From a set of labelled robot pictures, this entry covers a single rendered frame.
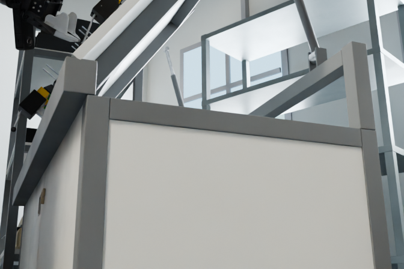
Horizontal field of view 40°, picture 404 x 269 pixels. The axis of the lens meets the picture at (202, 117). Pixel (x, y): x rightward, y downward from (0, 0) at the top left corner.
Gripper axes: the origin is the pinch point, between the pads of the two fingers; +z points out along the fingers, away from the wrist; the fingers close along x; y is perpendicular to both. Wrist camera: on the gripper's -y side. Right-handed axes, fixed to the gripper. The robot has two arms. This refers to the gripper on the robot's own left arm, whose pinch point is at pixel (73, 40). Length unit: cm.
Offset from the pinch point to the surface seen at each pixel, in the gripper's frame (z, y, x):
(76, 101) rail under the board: 22.0, 1.8, -30.7
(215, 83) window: -34, -70, 281
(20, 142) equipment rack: -34, -65, 54
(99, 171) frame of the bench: 34, -4, -37
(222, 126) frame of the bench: 44.8, 7.8, -18.1
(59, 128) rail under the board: 15.8, -10.4, -20.2
